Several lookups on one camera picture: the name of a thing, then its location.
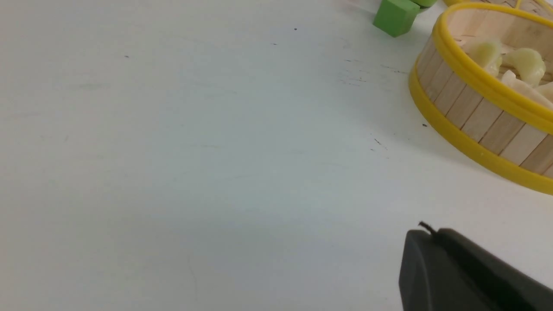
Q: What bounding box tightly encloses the green toy watermelon ball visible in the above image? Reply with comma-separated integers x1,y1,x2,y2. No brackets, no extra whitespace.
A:
411,0,437,10

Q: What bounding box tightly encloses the bamboo steamer tray yellow rim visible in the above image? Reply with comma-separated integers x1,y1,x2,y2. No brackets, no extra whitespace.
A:
409,2,553,194

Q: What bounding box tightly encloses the woven steamer lid yellow rim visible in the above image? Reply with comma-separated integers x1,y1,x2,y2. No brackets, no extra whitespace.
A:
443,0,553,16

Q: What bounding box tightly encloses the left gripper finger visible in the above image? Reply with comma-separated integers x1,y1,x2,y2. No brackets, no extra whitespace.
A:
398,221,553,311

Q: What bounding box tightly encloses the green dumpling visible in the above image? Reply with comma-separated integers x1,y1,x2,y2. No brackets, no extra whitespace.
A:
462,38,503,77
503,48,547,87

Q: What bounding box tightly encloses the green foam cube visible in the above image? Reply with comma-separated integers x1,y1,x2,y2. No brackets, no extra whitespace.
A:
373,0,422,38

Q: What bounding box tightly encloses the white dumpling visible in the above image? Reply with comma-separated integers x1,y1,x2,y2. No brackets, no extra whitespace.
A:
500,70,553,110

